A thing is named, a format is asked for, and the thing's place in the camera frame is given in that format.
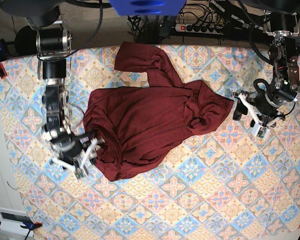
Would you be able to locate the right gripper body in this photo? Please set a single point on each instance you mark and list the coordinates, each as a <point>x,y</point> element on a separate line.
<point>70,146</point>

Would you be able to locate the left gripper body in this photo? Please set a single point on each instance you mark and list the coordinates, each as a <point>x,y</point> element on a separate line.
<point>268,99</point>

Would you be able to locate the dark red t-shirt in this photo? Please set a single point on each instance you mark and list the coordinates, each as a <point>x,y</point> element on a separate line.
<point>140,125</point>

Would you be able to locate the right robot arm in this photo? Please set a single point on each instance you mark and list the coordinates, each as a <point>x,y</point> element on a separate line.
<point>54,45</point>

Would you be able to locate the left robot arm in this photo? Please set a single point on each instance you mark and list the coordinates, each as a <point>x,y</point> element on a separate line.
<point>279,20</point>

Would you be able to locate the patterned tile tablecloth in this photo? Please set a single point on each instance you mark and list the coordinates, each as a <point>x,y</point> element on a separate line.
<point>225,185</point>

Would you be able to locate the white power strip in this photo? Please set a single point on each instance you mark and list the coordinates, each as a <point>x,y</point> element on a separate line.
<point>200,29</point>

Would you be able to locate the blue orange clamp lower left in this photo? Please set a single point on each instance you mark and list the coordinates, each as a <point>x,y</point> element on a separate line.
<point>30,226</point>

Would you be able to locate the black round stool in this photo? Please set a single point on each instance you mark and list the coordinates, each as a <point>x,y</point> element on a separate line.
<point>25,42</point>

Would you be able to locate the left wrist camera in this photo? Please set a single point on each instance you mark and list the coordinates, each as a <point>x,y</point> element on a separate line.
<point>260,131</point>

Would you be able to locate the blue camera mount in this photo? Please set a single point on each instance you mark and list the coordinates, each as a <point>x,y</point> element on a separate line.
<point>147,7</point>

